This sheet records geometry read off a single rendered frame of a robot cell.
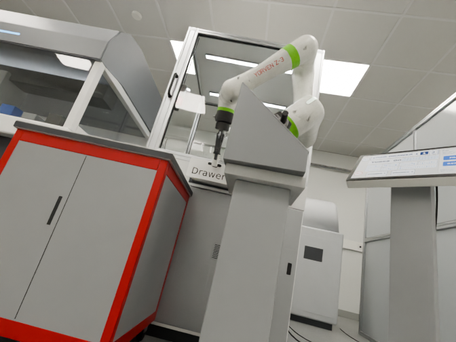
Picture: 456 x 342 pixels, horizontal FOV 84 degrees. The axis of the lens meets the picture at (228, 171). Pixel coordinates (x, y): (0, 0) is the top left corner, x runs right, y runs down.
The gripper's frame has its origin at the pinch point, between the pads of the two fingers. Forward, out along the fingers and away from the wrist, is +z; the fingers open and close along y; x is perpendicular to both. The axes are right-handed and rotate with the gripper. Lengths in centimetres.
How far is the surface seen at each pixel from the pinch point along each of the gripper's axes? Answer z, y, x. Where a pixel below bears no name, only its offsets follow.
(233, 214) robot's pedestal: 17, 49, 16
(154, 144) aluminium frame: -2.0, -19.5, -42.2
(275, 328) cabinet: 76, 8, 48
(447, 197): -10, -65, 168
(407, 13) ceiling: -163, -102, 128
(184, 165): 6.7, -16.4, -19.7
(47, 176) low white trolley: 18, 50, -52
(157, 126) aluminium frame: -14, -24, -44
